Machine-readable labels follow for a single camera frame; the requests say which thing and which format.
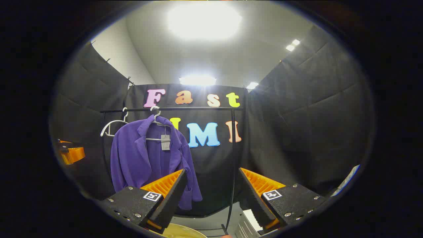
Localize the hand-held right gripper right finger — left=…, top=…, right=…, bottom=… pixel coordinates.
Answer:
left=239, top=167, right=327, bottom=236

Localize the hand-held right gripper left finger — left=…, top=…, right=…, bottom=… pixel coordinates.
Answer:
left=99, top=169, right=188, bottom=234

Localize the cream laundry hamper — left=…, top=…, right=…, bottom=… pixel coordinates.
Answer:
left=158, top=223, right=209, bottom=238

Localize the purple ribbed jacket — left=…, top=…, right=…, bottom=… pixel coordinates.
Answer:
left=110, top=115, right=203, bottom=211

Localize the white plastic clothes hanger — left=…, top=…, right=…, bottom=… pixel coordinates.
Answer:
left=100, top=107, right=129, bottom=138
left=145, top=106, right=172, bottom=142

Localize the black metal clothes rack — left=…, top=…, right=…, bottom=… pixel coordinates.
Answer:
left=100, top=106, right=245, bottom=236

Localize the white plastic drawer cabinet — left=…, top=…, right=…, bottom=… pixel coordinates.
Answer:
left=235, top=208, right=265, bottom=238

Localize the black backdrop cloth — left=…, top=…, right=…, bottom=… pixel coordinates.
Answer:
left=50, top=25, right=375, bottom=217

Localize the large ceiling light panel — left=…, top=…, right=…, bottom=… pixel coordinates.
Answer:
left=167, top=3, right=243, bottom=42

